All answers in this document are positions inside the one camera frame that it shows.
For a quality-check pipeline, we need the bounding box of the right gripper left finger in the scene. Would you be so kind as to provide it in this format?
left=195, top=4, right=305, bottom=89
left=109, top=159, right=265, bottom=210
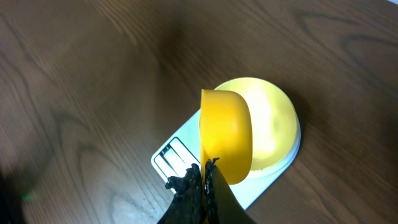
left=157, top=164, right=204, bottom=224

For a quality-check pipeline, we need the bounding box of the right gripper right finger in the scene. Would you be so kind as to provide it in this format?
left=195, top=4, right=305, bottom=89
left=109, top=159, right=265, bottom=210
left=204, top=158, right=255, bottom=224

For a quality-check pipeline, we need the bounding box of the yellow measuring scoop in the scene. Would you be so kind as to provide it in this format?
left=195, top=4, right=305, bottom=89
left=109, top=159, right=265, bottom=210
left=200, top=90, right=252, bottom=222

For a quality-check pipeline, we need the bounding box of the yellow bowl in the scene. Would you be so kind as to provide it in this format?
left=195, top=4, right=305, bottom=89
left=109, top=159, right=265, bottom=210
left=216, top=77, right=299, bottom=176

